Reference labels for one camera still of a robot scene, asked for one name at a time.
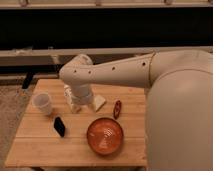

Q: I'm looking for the red chili pepper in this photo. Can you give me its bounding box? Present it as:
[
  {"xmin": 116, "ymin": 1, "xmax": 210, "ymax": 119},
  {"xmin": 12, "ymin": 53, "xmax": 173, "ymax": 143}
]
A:
[{"xmin": 113, "ymin": 100, "xmax": 122, "ymax": 119}]

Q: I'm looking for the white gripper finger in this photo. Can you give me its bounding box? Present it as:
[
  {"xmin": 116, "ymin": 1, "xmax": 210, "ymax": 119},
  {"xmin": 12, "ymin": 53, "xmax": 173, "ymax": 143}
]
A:
[
  {"xmin": 64, "ymin": 85, "xmax": 81, "ymax": 113},
  {"xmin": 90, "ymin": 103, "xmax": 96, "ymax": 112}
]

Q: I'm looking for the black eraser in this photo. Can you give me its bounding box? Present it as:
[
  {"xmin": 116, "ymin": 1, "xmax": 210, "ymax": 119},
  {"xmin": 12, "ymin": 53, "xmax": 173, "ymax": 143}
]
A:
[{"xmin": 54, "ymin": 117, "xmax": 65, "ymax": 137}]

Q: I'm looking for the translucent plastic cup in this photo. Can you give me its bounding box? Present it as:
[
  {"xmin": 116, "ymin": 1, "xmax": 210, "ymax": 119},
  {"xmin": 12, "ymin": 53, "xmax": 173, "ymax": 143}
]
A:
[{"xmin": 32, "ymin": 92, "xmax": 53, "ymax": 116}]

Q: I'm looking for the wooden table board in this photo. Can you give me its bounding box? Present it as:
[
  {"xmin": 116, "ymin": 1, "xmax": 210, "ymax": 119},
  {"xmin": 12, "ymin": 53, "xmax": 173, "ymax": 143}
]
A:
[{"xmin": 5, "ymin": 79, "xmax": 146, "ymax": 167}]

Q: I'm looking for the white sponge block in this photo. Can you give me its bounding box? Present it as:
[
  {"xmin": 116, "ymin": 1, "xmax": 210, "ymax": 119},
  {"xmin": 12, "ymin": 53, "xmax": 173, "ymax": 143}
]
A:
[{"xmin": 94, "ymin": 95, "xmax": 106, "ymax": 111}]

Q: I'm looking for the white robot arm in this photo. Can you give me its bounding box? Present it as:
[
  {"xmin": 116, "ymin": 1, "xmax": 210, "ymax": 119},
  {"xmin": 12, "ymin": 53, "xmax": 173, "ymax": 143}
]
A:
[{"xmin": 59, "ymin": 50, "xmax": 213, "ymax": 171}]

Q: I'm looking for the orange bowl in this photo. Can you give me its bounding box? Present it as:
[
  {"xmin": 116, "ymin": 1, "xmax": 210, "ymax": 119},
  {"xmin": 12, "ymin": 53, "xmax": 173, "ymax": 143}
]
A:
[{"xmin": 86, "ymin": 117, "xmax": 124, "ymax": 156}]

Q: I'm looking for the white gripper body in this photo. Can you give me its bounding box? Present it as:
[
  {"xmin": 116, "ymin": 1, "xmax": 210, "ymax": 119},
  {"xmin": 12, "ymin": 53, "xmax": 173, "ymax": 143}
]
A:
[{"xmin": 70, "ymin": 84, "xmax": 93, "ymax": 105}]

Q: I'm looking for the white shelf rail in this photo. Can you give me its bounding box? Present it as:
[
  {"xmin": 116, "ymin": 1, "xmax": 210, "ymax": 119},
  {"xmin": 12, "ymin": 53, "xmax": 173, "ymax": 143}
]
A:
[{"xmin": 0, "ymin": 46, "xmax": 213, "ymax": 67}]

